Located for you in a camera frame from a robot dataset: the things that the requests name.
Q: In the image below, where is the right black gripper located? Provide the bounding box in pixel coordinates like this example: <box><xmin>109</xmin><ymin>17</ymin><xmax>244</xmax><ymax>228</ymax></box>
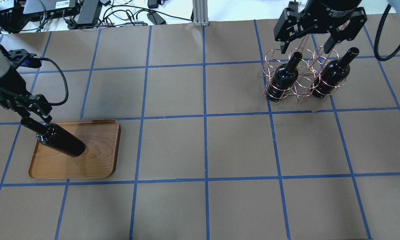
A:
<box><xmin>274</xmin><ymin>0</ymin><xmax>367</xmax><ymax>54</ymax></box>

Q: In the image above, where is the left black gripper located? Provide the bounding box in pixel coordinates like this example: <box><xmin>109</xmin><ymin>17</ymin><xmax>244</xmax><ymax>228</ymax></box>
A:
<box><xmin>0</xmin><ymin>72</ymin><xmax>52</xmax><ymax>124</ymax></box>

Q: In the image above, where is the dark wine bottle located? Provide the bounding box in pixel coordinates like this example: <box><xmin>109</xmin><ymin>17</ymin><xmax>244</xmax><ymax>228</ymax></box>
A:
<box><xmin>266</xmin><ymin>51</ymin><xmax>303</xmax><ymax>102</ymax></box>
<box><xmin>20</xmin><ymin>117</ymin><xmax>86</xmax><ymax>157</ymax></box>

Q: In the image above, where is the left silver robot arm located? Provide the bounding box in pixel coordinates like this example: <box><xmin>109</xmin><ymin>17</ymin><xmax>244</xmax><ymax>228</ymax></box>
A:
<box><xmin>0</xmin><ymin>45</ymin><xmax>52</xmax><ymax>123</ymax></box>

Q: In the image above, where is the dark wine bottle far end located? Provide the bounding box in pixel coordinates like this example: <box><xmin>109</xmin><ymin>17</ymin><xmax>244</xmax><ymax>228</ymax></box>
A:
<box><xmin>312</xmin><ymin>47</ymin><xmax>360</xmax><ymax>99</ymax></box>

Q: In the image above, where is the wooden tray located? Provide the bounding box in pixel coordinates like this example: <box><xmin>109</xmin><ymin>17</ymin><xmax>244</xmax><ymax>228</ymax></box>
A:
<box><xmin>21</xmin><ymin>118</ymin><xmax>121</xmax><ymax>179</ymax></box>

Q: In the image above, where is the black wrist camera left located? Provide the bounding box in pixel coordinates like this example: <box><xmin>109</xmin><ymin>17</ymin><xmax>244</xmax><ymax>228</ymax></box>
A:
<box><xmin>7</xmin><ymin>49</ymin><xmax>42</xmax><ymax>70</ymax></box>

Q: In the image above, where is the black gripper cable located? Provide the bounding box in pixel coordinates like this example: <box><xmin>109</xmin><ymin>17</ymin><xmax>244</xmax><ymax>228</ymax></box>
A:
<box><xmin>37</xmin><ymin>57</ymin><xmax>69</xmax><ymax>107</ymax></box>

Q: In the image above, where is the copper wire bottle basket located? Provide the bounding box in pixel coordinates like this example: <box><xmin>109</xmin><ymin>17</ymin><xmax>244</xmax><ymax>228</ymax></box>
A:
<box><xmin>261</xmin><ymin>35</ymin><xmax>347</xmax><ymax>105</ymax></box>

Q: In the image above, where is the aluminium frame post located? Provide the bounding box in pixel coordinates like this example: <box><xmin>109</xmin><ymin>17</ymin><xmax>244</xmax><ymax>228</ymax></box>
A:
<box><xmin>192</xmin><ymin>0</ymin><xmax>210</xmax><ymax>26</ymax></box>

